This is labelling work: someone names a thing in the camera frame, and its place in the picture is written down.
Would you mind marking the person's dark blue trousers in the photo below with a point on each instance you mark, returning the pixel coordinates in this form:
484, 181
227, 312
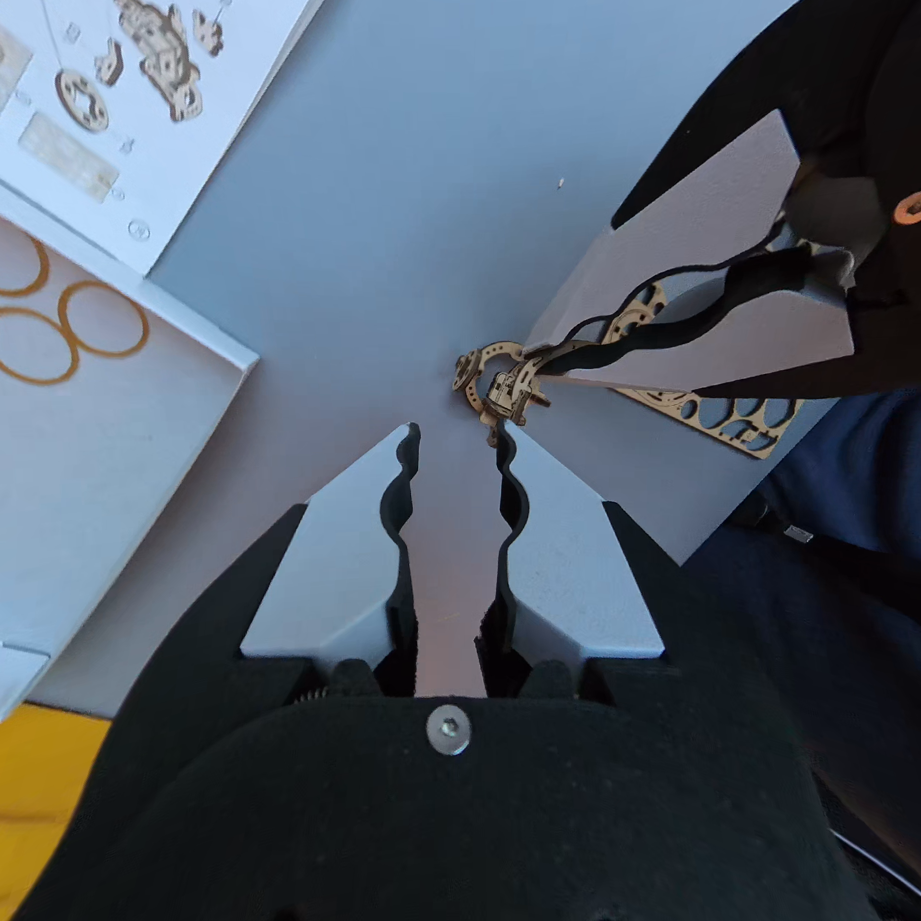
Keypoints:
827, 647

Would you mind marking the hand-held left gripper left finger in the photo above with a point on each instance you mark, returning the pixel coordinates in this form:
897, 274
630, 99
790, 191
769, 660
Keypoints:
324, 575

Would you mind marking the wooden robot figure model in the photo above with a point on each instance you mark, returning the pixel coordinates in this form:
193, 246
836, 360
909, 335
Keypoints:
504, 396

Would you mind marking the white cardboard box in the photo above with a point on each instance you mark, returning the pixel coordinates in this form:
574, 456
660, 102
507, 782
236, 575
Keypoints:
108, 468

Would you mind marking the small metal clasp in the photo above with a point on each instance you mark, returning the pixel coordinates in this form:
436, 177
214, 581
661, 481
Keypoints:
799, 534

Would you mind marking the yellow object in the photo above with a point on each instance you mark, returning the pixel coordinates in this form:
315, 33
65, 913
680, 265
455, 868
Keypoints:
36, 791

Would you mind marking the white instruction booklet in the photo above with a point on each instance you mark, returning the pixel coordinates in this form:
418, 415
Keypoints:
216, 86

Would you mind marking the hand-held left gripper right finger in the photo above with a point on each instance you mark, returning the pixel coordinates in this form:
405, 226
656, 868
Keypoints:
583, 575

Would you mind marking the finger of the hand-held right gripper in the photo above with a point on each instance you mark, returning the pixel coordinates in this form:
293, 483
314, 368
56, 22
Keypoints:
755, 349
691, 216

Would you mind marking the group of yellow rubber bands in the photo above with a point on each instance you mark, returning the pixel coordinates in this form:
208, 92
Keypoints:
104, 283

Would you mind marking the curved wooden arc part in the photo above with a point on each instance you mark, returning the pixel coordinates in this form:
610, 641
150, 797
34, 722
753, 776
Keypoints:
536, 363

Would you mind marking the plywood parts sheet with cutouts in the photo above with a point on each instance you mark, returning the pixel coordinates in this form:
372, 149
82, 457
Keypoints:
748, 424

